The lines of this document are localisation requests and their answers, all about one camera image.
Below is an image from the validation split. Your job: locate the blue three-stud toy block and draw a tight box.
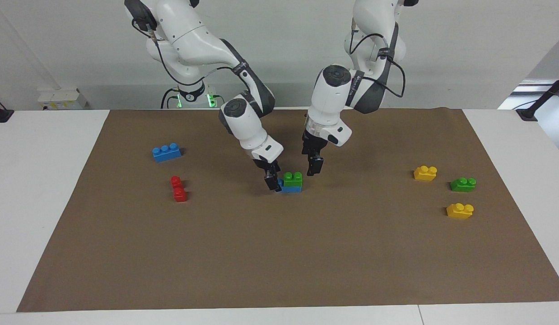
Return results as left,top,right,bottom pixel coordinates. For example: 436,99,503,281
152,143,182,163
278,178,302,194

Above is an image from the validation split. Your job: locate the brown table mat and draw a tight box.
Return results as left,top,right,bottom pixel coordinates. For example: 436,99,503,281
17,107,559,313

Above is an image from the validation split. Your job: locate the black angled stand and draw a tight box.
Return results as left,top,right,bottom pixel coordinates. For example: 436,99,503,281
516,71,559,121

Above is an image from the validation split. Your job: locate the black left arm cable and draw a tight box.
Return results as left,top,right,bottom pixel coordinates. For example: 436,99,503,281
344,27,405,98

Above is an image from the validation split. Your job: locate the black base cable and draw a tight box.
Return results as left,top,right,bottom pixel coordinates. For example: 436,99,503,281
161,88,179,109

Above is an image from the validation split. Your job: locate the white wall power strip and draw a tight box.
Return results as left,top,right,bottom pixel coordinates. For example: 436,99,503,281
38,88,88,110

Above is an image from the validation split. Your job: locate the black table clamp mount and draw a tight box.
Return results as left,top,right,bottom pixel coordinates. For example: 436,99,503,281
0,95,14,123

